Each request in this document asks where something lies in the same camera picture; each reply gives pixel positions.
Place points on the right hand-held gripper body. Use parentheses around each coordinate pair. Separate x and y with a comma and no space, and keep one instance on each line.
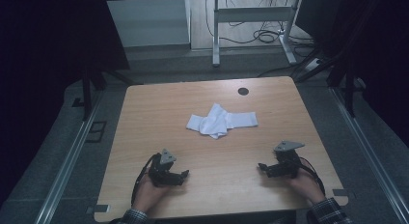
(286,161)

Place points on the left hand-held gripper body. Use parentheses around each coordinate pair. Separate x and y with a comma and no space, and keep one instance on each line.
(162,172)

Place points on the white sock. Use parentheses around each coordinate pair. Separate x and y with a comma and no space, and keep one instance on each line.
(216,119)
(242,119)

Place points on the person's left hand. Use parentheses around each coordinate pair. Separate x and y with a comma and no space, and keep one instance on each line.
(149,195)

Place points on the person's right hand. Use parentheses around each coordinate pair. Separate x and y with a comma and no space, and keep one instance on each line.
(305,185)

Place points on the black round table grommet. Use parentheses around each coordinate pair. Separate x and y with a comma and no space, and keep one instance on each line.
(243,91)

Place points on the black metal stand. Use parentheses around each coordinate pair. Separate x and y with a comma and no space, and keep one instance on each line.
(86,95)
(349,89)

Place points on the white power strip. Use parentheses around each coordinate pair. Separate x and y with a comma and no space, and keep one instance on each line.
(312,65)

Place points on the dark curtain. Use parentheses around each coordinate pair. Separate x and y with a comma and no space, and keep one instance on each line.
(379,56)

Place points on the aluminium rail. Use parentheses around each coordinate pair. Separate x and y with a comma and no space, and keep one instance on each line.
(366,143)
(69,162)

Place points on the white metal desk frame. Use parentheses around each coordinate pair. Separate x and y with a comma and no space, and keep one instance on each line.
(250,14)

